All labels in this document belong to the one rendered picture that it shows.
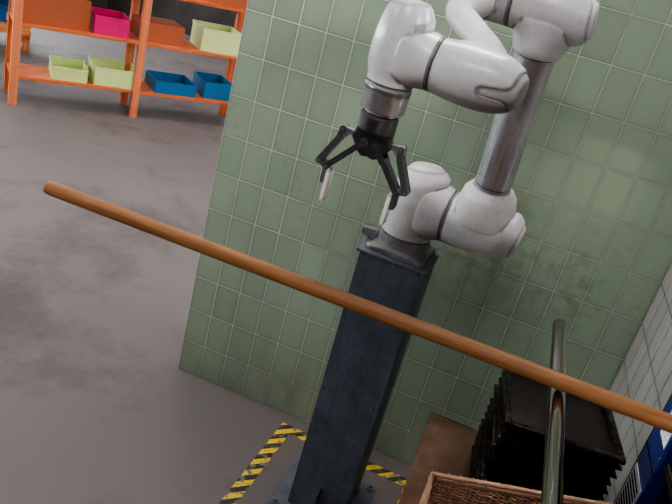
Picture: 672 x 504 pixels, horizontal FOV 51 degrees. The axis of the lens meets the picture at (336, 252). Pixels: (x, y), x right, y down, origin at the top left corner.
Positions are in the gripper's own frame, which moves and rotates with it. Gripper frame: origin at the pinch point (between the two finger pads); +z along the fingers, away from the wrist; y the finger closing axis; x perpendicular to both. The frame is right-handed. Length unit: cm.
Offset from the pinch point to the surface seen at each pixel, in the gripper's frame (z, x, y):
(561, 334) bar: 12, -7, -48
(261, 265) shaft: 10.2, 19.6, 8.9
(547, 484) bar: 10, 43, -50
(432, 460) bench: 73, -28, -34
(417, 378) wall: 97, -97, -17
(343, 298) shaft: 9.8, 19.1, -8.1
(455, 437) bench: 74, -43, -38
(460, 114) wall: -1, -102, 1
